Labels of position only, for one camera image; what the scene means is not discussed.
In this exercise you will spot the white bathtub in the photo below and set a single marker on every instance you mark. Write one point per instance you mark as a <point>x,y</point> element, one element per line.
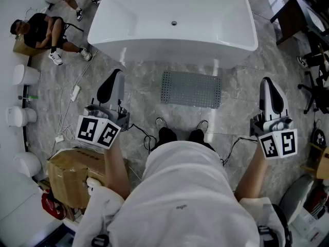
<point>180,6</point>

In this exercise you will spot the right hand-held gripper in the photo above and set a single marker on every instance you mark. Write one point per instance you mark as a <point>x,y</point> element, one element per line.
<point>272,127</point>

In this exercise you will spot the small cardboard box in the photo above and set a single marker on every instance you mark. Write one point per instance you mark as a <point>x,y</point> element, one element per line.
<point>24,48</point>

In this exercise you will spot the red bag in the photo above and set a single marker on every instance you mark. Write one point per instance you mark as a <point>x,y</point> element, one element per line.
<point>52,206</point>

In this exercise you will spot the black folding chair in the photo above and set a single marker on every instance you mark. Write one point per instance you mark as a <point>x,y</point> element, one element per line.
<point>70,26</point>

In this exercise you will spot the wooden chair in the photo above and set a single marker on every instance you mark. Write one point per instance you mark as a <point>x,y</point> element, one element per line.
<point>324,166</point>

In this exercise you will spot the white toilet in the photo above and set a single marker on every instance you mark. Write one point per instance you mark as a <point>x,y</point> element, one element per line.
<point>19,116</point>
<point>28,163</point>
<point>27,74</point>

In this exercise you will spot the grey marble floor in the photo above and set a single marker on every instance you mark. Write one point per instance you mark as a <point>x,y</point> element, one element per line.
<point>144,104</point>

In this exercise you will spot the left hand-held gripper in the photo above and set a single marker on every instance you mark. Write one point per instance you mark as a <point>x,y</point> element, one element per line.
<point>117,120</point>

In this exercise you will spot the white power strip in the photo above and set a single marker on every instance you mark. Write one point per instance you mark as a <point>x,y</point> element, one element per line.
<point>75,93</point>

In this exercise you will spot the person's left forearm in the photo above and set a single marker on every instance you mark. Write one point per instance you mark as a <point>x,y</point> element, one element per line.
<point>115,168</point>

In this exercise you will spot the person's left leg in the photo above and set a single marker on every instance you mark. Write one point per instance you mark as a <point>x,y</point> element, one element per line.
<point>166,136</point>

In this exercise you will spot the person's leg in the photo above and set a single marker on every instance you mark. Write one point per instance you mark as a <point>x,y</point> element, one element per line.
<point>166,136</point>
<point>197,137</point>

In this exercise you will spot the dark wooden vanity cabinet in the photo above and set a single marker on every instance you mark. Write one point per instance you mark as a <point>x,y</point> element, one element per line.
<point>290,17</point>

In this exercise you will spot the person's right shoe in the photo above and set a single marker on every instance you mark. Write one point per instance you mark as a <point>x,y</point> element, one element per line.
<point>203,125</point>

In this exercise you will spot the person's white shirt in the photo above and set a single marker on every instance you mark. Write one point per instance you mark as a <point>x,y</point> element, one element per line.
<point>180,194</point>

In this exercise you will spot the red striped box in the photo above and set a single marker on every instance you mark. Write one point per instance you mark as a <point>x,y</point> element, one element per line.
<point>317,202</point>

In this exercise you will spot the person's shoe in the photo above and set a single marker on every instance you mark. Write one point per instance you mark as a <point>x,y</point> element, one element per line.
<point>161,123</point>
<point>203,125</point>

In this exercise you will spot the small green object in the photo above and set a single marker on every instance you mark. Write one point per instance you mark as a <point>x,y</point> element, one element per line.
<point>33,97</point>

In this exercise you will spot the grey perforated bath mat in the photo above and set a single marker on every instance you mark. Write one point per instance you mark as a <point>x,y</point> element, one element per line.
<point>191,89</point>

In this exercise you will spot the large taped cardboard box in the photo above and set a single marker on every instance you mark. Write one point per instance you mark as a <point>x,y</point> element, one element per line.
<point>69,174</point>

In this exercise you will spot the person's left shoe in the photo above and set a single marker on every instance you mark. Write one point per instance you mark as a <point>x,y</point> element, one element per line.
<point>161,123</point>

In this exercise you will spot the black office chair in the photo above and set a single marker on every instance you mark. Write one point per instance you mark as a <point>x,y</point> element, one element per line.
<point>317,94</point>

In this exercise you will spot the black printed bag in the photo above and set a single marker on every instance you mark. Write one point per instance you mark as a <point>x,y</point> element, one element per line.
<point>318,138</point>

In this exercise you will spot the person's right forearm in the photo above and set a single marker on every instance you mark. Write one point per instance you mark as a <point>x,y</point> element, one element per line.
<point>253,176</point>

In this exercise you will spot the person's right leg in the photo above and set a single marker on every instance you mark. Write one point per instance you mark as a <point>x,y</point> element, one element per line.
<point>197,137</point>

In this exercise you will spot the white power adapter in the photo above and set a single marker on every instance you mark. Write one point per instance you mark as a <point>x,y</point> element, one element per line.
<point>59,138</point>

